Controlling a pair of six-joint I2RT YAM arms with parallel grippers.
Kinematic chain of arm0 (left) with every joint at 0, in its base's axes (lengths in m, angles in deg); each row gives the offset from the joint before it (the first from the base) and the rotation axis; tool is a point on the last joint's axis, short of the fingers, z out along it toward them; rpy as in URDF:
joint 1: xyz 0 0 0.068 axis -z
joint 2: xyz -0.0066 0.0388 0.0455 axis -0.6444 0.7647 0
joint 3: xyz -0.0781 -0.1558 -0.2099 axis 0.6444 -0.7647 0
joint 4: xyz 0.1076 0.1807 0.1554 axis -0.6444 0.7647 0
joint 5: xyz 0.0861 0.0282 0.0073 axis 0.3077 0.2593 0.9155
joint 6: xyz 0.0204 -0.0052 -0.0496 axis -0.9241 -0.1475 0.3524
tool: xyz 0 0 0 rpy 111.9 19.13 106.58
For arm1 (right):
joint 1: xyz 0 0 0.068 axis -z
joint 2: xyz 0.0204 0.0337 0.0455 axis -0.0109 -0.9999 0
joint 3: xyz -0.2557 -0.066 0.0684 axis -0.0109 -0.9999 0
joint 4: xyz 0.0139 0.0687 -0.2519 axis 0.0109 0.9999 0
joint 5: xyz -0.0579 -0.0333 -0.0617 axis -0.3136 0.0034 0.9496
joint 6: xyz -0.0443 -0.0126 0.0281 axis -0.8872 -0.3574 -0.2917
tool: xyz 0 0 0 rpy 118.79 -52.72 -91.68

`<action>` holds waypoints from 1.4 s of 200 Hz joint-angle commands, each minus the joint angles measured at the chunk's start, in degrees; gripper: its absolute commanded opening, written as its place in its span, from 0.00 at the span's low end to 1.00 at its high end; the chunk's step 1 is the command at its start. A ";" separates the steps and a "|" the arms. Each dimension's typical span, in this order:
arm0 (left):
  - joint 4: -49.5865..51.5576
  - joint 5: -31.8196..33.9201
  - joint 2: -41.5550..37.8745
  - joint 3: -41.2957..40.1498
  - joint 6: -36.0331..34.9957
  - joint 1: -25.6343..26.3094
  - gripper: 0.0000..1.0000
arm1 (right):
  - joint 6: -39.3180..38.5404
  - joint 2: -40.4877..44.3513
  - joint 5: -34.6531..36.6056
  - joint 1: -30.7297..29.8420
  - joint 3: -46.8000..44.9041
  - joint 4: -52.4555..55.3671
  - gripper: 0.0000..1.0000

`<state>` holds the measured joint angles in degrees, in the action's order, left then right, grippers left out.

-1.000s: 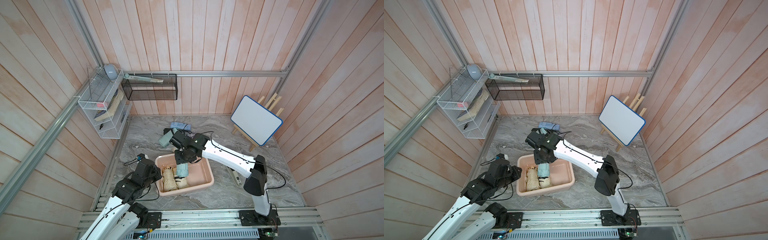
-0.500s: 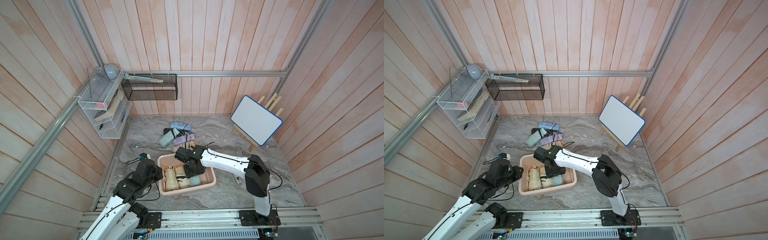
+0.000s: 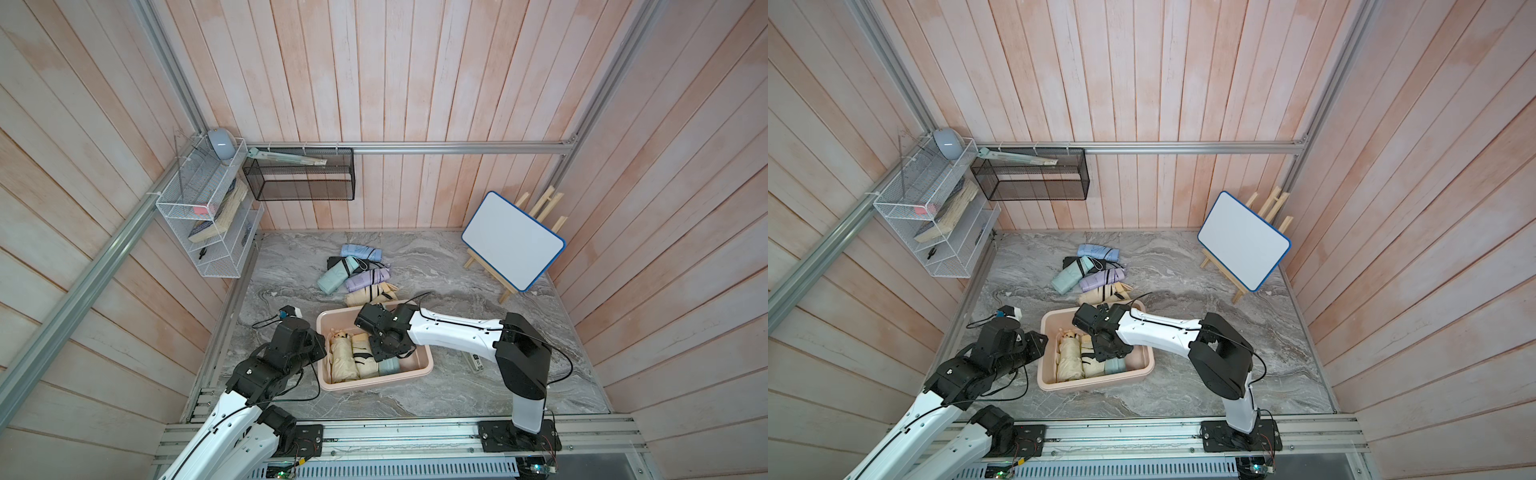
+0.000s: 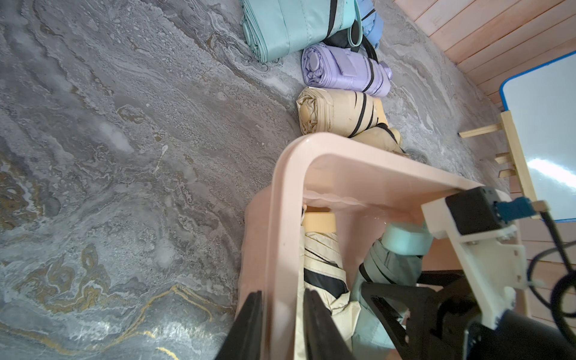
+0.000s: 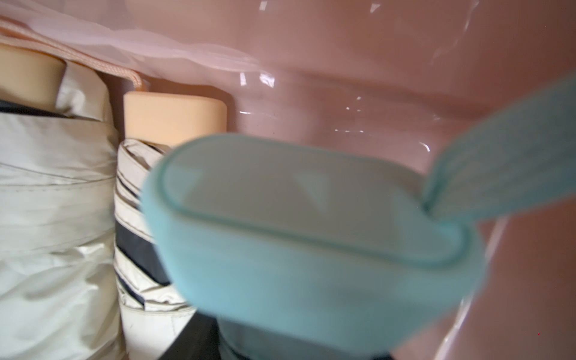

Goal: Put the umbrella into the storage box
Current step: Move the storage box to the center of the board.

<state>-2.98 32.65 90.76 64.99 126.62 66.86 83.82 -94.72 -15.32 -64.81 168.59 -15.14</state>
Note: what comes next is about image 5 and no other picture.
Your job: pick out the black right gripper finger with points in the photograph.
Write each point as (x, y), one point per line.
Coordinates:
(199, 340)

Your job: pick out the plain cream umbrella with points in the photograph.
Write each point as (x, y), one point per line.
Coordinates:
(59, 297)

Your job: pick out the pink plastic storage box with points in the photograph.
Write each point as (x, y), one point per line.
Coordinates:
(393, 80)

